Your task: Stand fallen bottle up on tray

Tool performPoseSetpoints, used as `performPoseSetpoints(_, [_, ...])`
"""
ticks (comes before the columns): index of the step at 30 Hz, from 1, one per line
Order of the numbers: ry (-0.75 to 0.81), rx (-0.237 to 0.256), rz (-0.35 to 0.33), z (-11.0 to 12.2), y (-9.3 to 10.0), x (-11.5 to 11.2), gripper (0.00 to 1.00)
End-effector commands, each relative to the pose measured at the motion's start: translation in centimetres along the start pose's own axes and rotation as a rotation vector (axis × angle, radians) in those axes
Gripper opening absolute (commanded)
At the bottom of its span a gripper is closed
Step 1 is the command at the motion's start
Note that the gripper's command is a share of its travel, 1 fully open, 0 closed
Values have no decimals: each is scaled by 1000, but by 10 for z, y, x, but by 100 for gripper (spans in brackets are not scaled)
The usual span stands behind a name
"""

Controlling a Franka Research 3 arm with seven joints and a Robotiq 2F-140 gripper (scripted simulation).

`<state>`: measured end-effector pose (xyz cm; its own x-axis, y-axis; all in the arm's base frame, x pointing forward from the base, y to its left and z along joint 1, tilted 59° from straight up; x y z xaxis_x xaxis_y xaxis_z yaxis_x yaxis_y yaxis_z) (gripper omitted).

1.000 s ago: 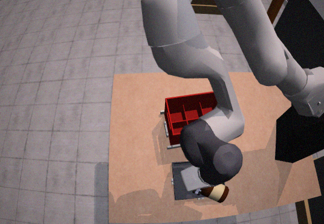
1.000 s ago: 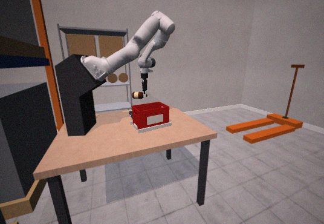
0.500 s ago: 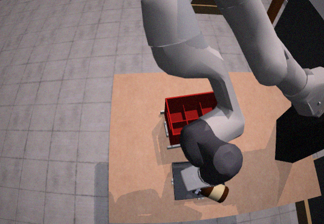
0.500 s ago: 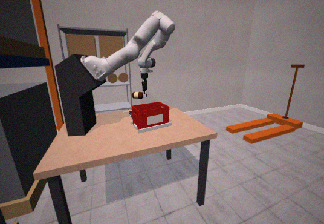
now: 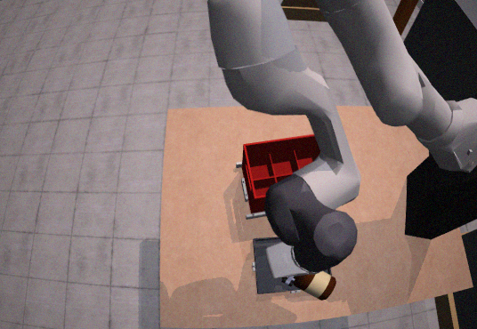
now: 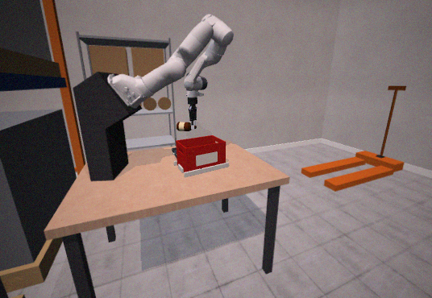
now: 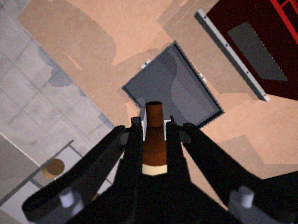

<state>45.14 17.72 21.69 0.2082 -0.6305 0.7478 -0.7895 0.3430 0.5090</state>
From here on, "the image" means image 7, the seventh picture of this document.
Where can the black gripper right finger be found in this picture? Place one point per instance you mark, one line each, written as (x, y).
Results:
(249, 198)

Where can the brown glass bottle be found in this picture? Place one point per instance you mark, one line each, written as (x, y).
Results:
(154, 146)

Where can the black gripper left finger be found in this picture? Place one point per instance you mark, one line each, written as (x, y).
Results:
(60, 200)

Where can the dark red crate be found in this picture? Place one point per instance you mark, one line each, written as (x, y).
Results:
(263, 38)

